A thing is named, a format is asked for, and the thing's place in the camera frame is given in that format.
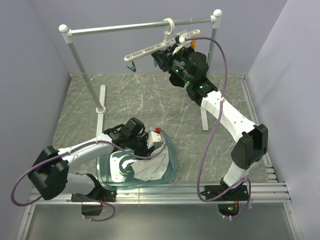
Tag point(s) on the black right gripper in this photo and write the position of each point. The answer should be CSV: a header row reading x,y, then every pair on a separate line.
x,y
164,58

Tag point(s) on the teal transparent plastic basin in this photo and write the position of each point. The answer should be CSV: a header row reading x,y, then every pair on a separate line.
x,y
121,171

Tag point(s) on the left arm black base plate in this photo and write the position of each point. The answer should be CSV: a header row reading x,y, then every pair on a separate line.
x,y
95,197

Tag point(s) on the white underwear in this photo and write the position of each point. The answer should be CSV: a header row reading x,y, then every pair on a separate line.
x,y
153,169

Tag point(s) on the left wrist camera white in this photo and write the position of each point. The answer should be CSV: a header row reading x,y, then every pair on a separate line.
x,y
155,140

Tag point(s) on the silver white clothes rack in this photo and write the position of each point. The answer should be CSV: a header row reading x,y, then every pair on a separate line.
x,y
147,93

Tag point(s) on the aluminium rail frame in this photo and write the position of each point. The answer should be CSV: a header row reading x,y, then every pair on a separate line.
x,y
184,193

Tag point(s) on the white plastic clip hanger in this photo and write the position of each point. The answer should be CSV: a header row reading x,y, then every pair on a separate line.
x,y
160,46

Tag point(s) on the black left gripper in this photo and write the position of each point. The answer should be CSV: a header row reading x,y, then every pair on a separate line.
x,y
145,151

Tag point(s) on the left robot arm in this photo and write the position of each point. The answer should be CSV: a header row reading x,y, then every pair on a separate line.
x,y
51,168

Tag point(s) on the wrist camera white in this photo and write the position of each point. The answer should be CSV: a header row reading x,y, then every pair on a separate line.
x,y
155,140
181,41

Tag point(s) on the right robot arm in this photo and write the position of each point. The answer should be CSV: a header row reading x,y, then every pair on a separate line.
x,y
188,68

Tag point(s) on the orange plastic clip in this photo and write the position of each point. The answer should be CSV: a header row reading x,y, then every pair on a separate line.
x,y
193,44

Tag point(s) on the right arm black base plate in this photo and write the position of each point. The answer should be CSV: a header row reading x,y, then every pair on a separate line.
x,y
231,204

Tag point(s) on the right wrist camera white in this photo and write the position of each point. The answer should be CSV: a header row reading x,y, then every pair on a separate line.
x,y
181,41

